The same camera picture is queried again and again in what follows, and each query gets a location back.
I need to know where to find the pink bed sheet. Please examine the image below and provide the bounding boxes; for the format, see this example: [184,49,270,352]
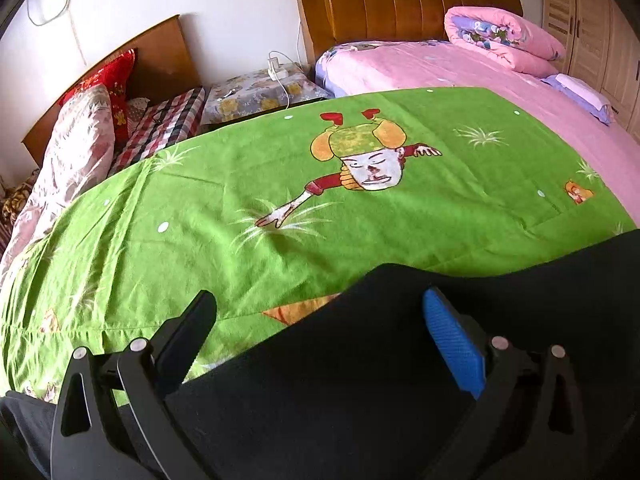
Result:
[314,39,640,231]

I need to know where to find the brown patterned blanket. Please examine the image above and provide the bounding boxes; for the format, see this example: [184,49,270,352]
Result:
[0,170,38,233]

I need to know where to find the green printed sheet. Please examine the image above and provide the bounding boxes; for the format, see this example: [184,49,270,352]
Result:
[0,87,640,406]

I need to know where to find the small plain wooden headboard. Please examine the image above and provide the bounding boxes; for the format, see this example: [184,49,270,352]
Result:
[21,14,203,166]

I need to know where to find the light wooden wardrobe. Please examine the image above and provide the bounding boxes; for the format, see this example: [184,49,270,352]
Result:
[541,0,640,143]

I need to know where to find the nightstand with floral cover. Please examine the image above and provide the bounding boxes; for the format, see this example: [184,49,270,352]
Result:
[200,66,333,136]

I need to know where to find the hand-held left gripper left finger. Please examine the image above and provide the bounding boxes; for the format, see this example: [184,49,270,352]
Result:
[50,290,218,480]

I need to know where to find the black pants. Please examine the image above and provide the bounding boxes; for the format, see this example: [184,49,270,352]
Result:
[0,227,640,480]

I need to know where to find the pink rolled quilt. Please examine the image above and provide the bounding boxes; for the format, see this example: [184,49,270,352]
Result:
[444,6,567,77]

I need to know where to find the purple pillow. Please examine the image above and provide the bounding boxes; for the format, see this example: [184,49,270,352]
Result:
[541,73,615,126]

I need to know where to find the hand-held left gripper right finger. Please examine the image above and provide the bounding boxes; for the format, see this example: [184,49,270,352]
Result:
[422,287,588,480]

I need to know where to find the pale pink floral quilt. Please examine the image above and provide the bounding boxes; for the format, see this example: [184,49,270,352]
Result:
[0,84,118,286]

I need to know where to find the plaid checked cushion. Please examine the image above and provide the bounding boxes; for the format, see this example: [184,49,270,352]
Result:
[107,86,207,178]

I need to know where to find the air conditioner power cord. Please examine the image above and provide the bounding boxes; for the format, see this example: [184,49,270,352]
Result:
[26,0,87,63]

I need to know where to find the large padded wooden headboard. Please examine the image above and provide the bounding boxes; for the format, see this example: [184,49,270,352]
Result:
[290,0,524,63]

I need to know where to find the red patterned pillow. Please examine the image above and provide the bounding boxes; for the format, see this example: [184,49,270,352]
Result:
[57,48,138,143]

